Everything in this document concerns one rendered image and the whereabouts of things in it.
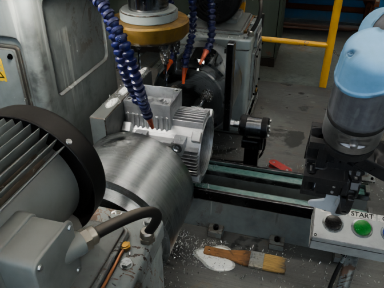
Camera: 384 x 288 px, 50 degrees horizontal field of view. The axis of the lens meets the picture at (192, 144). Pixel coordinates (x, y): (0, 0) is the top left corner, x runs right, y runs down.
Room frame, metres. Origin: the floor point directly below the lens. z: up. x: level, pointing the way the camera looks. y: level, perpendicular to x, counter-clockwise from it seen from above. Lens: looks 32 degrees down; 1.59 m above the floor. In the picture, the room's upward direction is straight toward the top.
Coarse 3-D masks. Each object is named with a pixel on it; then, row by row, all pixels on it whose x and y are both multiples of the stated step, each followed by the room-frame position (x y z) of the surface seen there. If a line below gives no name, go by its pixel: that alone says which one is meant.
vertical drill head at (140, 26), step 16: (128, 0) 0.92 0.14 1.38; (144, 0) 0.89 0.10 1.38; (160, 0) 0.90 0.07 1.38; (128, 16) 0.88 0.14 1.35; (144, 16) 0.87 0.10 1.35; (160, 16) 0.88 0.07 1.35; (176, 16) 0.91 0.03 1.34; (128, 32) 0.85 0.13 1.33; (144, 32) 0.84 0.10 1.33; (160, 32) 0.85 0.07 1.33; (176, 32) 0.87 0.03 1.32; (160, 48) 0.88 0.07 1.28; (176, 48) 0.95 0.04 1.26; (176, 64) 0.95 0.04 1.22
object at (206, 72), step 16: (224, 48) 1.26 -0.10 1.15; (192, 64) 1.13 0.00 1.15; (208, 64) 1.12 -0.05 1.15; (224, 64) 1.16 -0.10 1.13; (160, 80) 1.15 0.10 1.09; (176, 80) 1.13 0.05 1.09; (192, 80) 1.12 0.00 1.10; (208, 80) 1.11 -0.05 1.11; (224, 80) 1.10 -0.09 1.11; (240, 80) 1.22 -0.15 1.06; (192, 96) 1.12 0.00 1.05; (208, 96) 1.08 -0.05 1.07
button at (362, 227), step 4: (360, 220) 0.55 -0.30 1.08; (364, 220) 0.55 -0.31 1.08; (356, 224) 0.55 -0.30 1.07; (360, 224) 0.55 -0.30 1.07; (364, 224) 0.55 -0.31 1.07; (368, 224) 0.55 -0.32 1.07; (356, 228) 0.54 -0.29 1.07; (360, 228) 0.54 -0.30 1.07; (364, 228) 0.54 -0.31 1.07; (368, 228) 0.54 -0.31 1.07; (356, 232) 0.54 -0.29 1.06; (360, 232) 0.53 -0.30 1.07; (364, 232) 0.53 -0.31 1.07; (368, 232) 0.53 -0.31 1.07
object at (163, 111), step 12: (156, 96) 0.98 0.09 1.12; (168, 96) 0.97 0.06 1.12; (180, 96) 0.95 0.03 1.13; (132, 108) 0.90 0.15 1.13; (156, 108) 0.88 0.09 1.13; (168, 108) 0.87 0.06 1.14; (132, 120) 0.89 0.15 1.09; (144, 120) 0.89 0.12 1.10; (156, 120) 0.88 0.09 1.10; (168, 120) 0.87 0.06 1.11
